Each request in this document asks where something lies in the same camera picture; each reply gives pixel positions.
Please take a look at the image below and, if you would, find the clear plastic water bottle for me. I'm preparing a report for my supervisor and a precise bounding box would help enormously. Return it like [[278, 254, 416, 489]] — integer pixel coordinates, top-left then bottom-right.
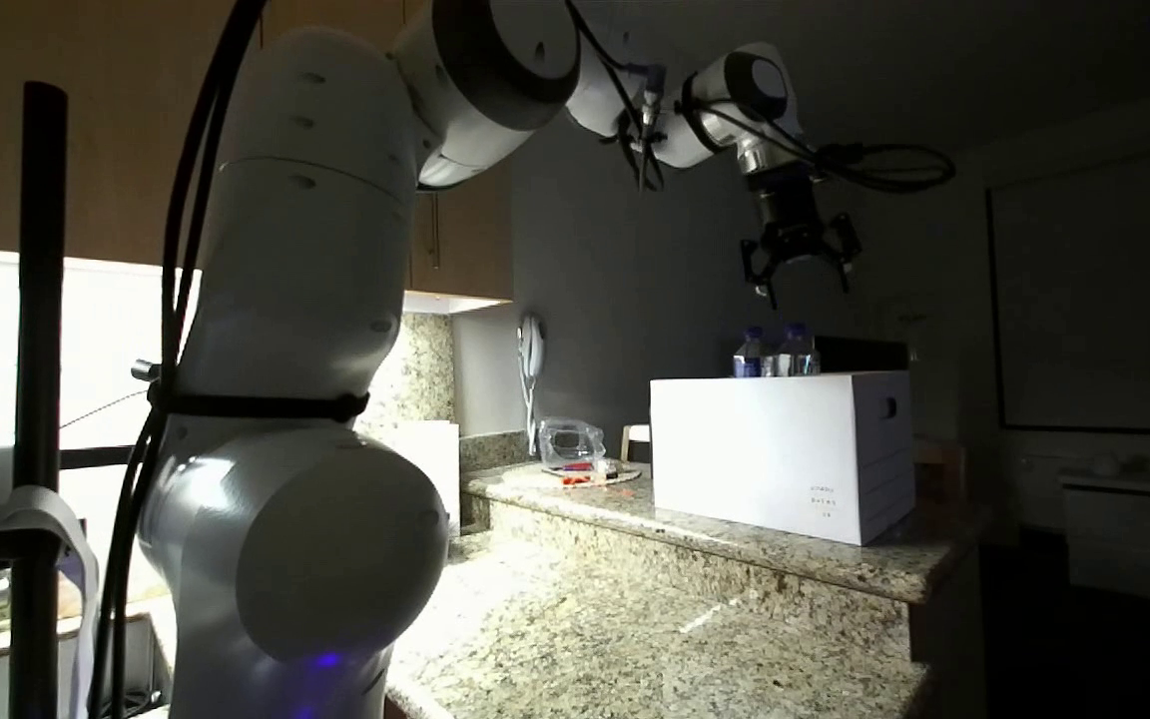
[[775, 322, 822, 377], [732, 326, 774, 378]]

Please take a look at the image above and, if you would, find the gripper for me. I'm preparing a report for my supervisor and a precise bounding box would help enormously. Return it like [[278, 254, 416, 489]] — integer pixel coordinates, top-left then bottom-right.
[[741, 163, 863, 310]]

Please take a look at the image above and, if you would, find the black pole stand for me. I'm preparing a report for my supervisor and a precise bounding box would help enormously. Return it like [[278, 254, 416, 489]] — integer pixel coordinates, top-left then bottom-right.
[[8, 82, 70, 719]]

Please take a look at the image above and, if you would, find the clear plastic bag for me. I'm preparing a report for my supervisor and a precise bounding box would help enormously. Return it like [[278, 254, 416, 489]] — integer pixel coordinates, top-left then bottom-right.
[[537, 416, 607, 470]]

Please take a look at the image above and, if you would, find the white cardboard box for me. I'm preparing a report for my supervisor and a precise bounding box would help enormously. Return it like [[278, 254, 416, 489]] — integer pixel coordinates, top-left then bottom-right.
[[649, 370, 916, 547]]

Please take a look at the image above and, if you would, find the flat plate with small items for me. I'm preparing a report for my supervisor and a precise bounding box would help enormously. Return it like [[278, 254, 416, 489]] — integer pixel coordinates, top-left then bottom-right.
[[542, 459, 642, 488]]

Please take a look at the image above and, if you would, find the white wall phone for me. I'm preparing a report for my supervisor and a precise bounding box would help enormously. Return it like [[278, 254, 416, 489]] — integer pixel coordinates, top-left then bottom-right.
[[517, 313, 546, 456]]

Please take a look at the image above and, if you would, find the wooden wall cabinet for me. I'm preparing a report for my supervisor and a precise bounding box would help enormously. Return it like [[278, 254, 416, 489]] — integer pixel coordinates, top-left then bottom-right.
[[0, 0, 514, 302]]

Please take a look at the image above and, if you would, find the white dresser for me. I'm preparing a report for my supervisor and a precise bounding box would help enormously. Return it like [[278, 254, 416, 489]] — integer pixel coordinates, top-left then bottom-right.
[[1059, 457, 1150, 601]]

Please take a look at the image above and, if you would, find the dark framed wall board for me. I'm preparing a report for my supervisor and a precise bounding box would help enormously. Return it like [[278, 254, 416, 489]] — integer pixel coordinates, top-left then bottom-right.
[[985, 140, 1150, 436]]

